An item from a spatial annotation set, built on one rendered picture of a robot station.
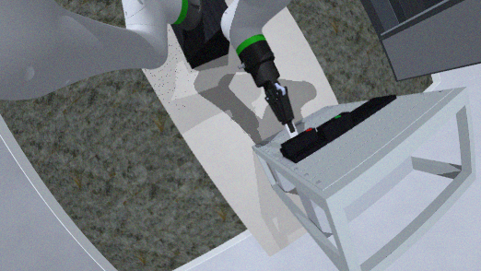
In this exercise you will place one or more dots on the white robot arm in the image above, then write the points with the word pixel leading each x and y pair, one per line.
pixel 44 47

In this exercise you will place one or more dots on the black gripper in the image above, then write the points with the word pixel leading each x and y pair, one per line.
pixel 266 75

